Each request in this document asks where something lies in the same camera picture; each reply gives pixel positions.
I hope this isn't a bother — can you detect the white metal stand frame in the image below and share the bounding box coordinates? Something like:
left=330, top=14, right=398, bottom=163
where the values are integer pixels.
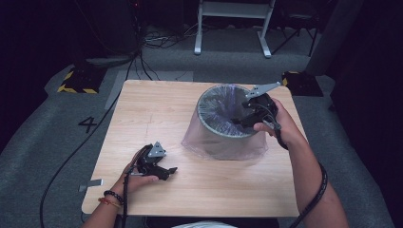
left=193, top=0, right=277, bottom=59

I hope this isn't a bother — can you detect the grey floor plate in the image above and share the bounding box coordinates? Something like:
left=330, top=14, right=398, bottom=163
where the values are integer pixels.
left=104, top=69, right=195, bottom=111

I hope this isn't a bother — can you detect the red string bracelet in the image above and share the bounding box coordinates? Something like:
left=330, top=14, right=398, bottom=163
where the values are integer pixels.
left=97, top=197, right=123, bottom=210

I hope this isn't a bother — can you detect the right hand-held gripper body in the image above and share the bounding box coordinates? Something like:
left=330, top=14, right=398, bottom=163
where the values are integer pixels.
left=241, top=81, right=282, bottom=129

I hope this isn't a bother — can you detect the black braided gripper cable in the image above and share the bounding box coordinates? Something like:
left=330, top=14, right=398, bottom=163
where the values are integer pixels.
left=253, top=103, right=329, bottom=228
left=121, top=143, right=154, bottom=228

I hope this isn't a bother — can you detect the purple plastic bag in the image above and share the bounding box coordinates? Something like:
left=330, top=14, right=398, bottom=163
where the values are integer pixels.
left=181, top=83, right=270, bottom=162

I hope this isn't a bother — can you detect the grey pillar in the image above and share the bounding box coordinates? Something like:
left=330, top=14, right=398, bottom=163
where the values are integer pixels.
left=304, top=0, right=366, bottom=77

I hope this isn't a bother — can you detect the black braided left gripper cable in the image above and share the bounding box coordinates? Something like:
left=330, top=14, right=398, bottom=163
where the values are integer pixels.
left=121, top=143, right=154, bottom=228

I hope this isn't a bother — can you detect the black yellow striped base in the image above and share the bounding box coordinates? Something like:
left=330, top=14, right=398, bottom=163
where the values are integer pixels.
left=57, top=66, right=107, bottom=95
left=281, top=70, right=325, bottom=98

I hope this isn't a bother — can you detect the green plastic bin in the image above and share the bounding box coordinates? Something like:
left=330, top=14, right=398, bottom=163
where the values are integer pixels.
left=182, top=84, right=269, bottom=162

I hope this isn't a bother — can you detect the person's white clothing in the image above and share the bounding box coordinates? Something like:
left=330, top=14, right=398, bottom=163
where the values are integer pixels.
left=171, top=219, right=240, bottom=228

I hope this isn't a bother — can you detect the black bead bracelet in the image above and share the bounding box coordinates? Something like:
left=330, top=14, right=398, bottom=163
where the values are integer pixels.
left=103, top=189, right=125, bottom=205

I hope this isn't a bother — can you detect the grey tape piece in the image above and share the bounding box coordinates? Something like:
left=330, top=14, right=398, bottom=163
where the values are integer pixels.
left=78, top=179, right=105, bottom=194

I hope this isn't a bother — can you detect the person's right hand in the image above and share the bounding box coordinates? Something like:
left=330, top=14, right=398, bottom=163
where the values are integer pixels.
left=253, top=97, right=307, bottom=150

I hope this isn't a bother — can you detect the black tripod stand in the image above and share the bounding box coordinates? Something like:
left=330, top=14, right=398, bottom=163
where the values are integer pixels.
left=270, top=9, right=320, bottom=58

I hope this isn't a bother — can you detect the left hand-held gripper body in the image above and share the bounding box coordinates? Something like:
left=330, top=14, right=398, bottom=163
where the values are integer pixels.
left=135, top=141, right=168, bottom=179

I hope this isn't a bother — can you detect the black floor cable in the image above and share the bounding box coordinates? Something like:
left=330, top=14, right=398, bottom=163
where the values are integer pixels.
left=39, top=53, right=142, bottom=228

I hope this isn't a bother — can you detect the person's left hand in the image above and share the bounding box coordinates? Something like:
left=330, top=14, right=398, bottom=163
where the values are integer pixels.
left=109, top=149, right=160, bottom=200

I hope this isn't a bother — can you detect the tangle of floor cables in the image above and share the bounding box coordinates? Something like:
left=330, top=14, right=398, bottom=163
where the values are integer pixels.
left=142, top=23, right=199, bottom=50

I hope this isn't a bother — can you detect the black braided right gripper cable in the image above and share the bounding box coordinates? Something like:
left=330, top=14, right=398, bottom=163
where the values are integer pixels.
left=253, top=103, right=329, bottom=228

